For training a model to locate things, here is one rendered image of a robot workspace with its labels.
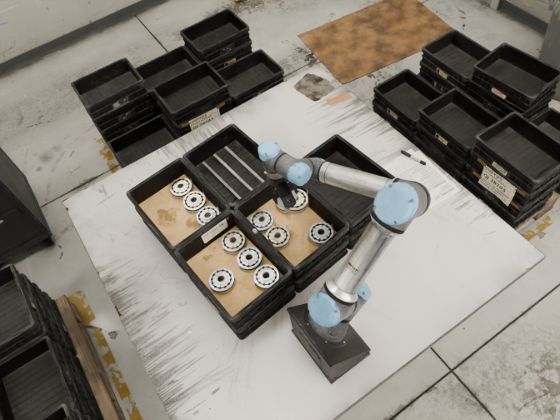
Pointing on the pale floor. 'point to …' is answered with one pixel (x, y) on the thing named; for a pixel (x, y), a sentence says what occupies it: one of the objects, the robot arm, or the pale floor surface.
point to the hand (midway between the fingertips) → (288, 203)
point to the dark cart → (18, 212)
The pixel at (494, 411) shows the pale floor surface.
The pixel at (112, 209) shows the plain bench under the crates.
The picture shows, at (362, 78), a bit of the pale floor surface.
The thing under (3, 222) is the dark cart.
